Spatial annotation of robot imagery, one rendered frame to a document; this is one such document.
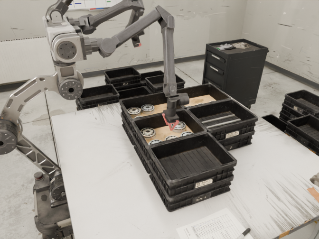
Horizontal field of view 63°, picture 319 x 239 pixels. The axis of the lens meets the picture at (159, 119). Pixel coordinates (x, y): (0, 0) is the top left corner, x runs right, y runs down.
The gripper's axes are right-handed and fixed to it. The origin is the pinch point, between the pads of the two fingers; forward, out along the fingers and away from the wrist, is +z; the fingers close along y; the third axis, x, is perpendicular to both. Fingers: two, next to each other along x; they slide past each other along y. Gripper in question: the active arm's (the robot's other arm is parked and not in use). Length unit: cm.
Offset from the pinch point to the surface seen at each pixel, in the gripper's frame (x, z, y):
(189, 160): -5.0, 11.6, -20.0
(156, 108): -8.8, 15.4, 42.2
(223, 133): -34.9, 7.0, -8.6
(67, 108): 54, 112, 215
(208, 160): -15.6, 10.9, -24.1
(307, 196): -62, 20, -59
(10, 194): 116, 105, 73
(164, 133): -2.1, 13.5, 9.7
